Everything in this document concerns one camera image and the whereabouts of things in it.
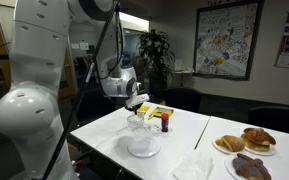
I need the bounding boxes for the white standing paper sign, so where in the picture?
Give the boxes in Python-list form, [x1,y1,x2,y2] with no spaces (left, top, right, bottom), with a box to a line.
[174,58,184,72]

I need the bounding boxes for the yellow green crayon box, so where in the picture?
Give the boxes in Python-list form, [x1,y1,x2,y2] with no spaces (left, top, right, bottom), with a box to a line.
[147,106,175,121]

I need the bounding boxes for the yellow sticky note pad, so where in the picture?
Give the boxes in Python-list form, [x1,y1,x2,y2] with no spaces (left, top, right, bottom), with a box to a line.
[137,105,151,117]

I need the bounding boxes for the purple bottle with red cap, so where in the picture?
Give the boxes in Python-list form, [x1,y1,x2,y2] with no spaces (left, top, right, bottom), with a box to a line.
[160,112,171,133]

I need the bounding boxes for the small white side table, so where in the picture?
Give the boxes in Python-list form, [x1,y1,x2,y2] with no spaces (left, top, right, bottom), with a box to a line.
[171,67,196,88]

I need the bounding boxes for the white paper napkin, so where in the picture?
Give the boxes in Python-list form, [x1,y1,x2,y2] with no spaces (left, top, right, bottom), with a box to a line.
[171,148,215,180]

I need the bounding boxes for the green potted plant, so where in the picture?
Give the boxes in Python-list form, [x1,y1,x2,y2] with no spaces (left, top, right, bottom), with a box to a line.
[136,28,177,98]

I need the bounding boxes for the white pinned paper sheet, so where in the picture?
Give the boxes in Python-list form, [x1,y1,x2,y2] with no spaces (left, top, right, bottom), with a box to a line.
[275,52,289,69]

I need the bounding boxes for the white round plate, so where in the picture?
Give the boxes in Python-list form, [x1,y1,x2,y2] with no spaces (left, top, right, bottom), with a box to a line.
[242,141,278,157]
[211,135,247,155]
[223,153,274,180]

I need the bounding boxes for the thin black forearm cable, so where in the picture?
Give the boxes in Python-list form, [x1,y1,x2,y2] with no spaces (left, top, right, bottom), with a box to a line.
[98,9,125,81]

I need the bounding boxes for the black office chair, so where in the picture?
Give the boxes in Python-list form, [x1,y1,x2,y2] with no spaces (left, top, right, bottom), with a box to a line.
[163,86,204,114]
[247,105,289,138]
[74,84,127,123]

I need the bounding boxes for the framed colourful drawing poster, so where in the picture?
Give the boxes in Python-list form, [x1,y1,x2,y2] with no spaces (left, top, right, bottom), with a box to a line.
[192,0,266,82]

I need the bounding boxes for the stacked brown bread buns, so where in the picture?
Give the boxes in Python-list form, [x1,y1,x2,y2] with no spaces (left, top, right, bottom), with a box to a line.
[240,127,277,153]

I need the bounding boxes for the long thick black cable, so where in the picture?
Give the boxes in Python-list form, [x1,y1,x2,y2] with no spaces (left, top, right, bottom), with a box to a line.
[42,0,121,180]

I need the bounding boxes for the dark brown crossed bread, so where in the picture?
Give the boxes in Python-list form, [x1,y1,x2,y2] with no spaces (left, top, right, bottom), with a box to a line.
[232,152,272,180]

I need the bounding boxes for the bright ceiling light strip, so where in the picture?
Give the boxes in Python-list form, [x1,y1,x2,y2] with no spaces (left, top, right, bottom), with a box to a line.
[118,11,150,33]

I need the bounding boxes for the cut crystal glass jar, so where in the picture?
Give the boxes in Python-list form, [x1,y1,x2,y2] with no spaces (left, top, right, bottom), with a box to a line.
[126,113,146,132]

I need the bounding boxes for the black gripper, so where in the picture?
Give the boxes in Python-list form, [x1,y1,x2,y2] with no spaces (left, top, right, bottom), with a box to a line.
[125,101,145,117]

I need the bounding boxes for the wooden door frame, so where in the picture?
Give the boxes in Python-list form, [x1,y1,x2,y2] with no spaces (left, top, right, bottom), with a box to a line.
[57,39,80,100]

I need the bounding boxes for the golden croissant bread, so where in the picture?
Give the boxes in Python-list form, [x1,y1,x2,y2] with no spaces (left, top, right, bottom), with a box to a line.
[215,134,246,153]

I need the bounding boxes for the clear round glass lid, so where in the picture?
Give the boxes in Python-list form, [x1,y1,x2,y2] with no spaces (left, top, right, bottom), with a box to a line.
[127,136,162,159]

